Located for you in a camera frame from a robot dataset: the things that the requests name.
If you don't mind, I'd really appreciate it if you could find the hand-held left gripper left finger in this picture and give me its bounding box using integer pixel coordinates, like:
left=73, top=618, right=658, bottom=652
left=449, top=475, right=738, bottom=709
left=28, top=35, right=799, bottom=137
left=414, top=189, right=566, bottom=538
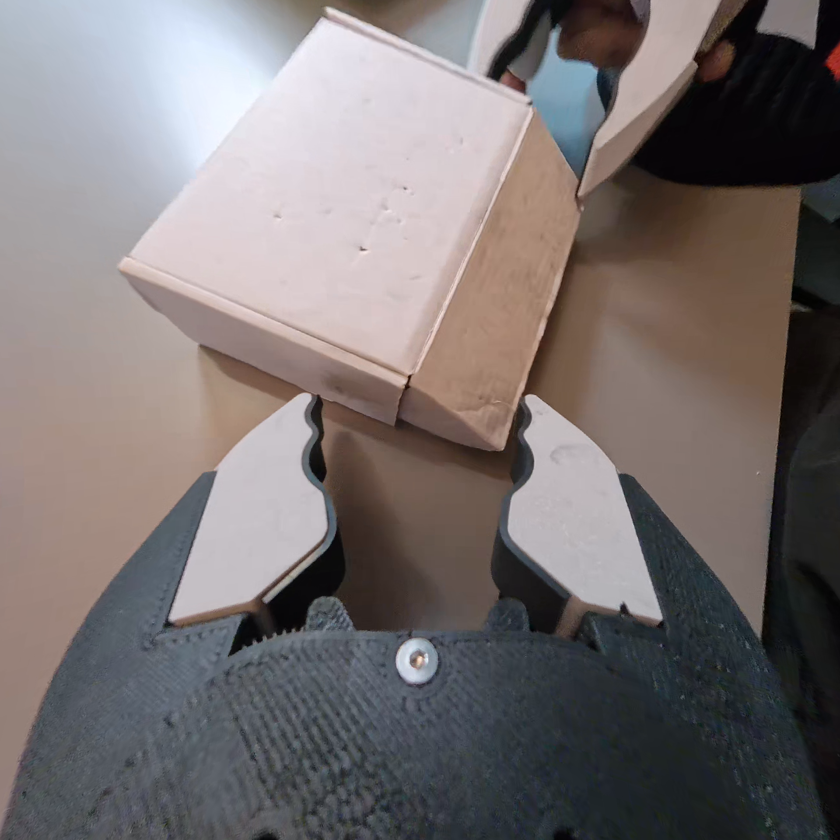
left=167, top=392, right=345, bottom=627

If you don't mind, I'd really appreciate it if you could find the black textured pad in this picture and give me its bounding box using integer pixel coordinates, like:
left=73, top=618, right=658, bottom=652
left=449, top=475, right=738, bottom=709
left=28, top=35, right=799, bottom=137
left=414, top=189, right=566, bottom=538
left=630, top=29, right=840, bottom=188

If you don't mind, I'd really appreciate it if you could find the grey desk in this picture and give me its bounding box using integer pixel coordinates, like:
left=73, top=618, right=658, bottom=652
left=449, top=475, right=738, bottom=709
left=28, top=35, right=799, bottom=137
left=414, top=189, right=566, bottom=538
left=0, top=0, right=805, bottom=828

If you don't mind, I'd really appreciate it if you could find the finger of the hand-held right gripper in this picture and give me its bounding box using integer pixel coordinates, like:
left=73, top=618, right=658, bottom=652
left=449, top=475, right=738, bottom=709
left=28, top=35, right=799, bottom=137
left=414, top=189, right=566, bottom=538
left=576, top=0, right=721, bottom=199
left=471, top=0, right=560, bottom=80

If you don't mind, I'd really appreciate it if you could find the white cardboard mailer box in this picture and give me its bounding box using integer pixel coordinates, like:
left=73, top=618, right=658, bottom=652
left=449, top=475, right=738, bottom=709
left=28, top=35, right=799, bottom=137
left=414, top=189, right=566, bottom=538
left=118, top=7, right=586, bottom=454

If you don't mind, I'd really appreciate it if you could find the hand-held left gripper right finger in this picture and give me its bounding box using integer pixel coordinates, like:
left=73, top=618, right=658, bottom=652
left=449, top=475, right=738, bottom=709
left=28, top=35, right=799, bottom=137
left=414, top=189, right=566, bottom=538
left=491, top=394, right=665, bottom=641

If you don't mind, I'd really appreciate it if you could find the person's right hand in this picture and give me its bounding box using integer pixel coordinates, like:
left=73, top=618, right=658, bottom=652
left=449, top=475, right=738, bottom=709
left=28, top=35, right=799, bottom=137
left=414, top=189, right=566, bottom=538
left=499, top=0, right=737, bottom=93

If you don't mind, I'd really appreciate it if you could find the person's leg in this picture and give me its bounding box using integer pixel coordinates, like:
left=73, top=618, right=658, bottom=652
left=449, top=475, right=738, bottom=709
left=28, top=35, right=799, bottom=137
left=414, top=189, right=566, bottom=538
left=764, top=308, right=840, bottom=749

